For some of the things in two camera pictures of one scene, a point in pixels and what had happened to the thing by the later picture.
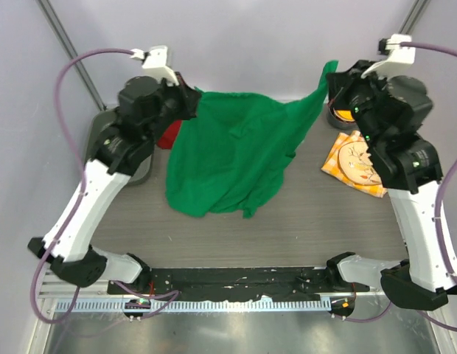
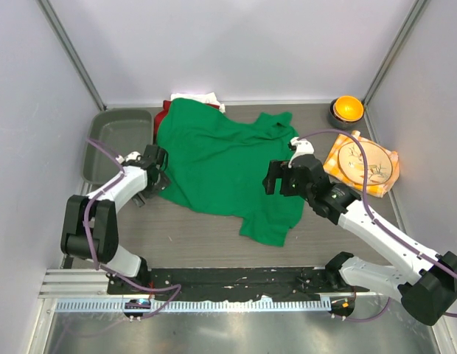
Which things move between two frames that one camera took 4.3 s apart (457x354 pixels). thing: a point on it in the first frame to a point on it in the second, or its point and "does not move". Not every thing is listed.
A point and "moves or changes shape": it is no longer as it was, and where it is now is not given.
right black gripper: [340, 85] to [277, 169]
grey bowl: [337, 122] does not move
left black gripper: [190, 99] to [162, 184]
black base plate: [157, 282] does not move
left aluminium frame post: [67, 44] does not move
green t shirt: [229, 157] moves or changes shape
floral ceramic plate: [354, 161] does not move
